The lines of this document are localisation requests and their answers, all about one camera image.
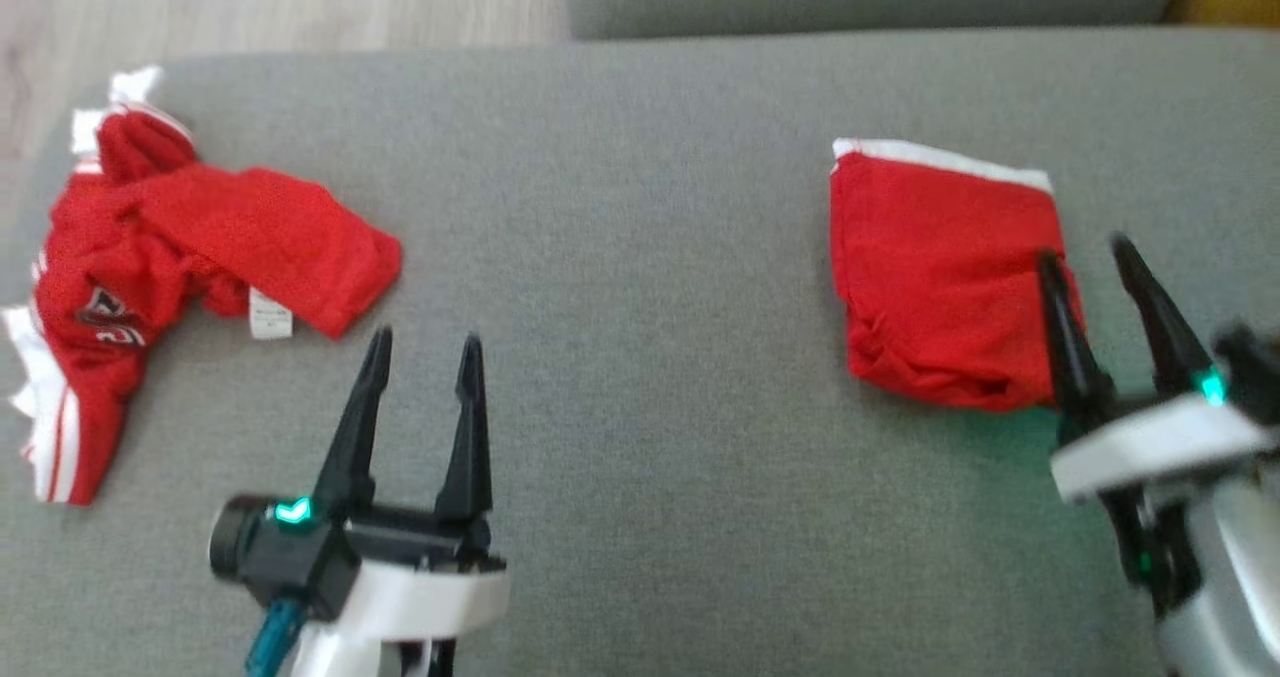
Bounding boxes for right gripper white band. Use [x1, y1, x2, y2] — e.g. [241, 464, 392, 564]
[1035, 234, 1276, 505]

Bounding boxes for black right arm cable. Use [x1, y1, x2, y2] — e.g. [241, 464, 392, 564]
[1100, 487, 1201, 613]

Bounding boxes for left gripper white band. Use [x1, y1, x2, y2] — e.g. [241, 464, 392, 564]
[300, 325, 511, 648]

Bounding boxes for red jersey with white sleeves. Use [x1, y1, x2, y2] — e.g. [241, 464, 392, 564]
[0, 65, 403, 506]

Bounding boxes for teal-plug left camera cable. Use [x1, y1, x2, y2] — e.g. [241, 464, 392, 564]
[245, 597, 306, 677]

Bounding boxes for grey sofa seat cushion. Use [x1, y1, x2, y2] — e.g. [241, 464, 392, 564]
[0, 27, 1280, 677]

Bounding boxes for red shorts with white stripe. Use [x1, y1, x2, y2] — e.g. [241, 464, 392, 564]
[830, 137, 1086, 413]

